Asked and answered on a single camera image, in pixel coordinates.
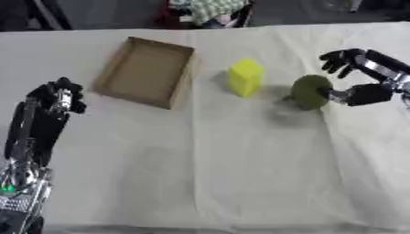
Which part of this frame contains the dark chair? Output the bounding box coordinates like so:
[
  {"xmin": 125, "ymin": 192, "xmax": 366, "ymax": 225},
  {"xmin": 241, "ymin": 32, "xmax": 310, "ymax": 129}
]
[{"xmin": 0, "ymin": 0, "xmax": 74, "ymax": 32}]

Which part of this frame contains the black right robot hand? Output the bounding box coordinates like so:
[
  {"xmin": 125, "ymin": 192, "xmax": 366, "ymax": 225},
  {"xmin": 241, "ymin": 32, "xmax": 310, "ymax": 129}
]
[{"xmin": 318, "ymin": 48, "xmax": 410, "ymax": 107}]

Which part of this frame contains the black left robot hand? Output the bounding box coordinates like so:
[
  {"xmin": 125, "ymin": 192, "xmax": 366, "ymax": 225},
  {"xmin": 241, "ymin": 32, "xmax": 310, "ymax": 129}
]
[{"xmin": 3, "ymin": 76, "xmax": 89, "ymax": 168}]

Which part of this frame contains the dark green round toy fruit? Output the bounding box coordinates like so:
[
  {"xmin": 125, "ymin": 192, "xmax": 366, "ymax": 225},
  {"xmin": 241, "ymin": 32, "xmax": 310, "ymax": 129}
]
[{"xmin": 282, "ymin": 74, "xmax": 335, "ymax": 112}]

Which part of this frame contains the tan cardboard box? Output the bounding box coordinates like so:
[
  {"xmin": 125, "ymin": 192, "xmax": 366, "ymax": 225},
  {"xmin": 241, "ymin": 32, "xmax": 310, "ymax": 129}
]
[{"xmin": 91, "ymin": 36, "xmax": 198, "ymax": 111}]

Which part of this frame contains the chair with checked cloth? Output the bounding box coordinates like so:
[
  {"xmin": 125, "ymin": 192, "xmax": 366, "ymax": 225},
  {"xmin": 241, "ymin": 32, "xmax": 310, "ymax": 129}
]
[{"xmin": 154, "ymin": 0, "xmax": 256, "ymax": 30}]

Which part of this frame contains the yellow rectangular block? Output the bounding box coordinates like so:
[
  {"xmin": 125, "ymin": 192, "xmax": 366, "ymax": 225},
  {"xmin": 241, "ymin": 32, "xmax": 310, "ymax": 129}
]
[{"xmin": 224, "ymin": 57, "xmax": 266, "ymax": 99}]

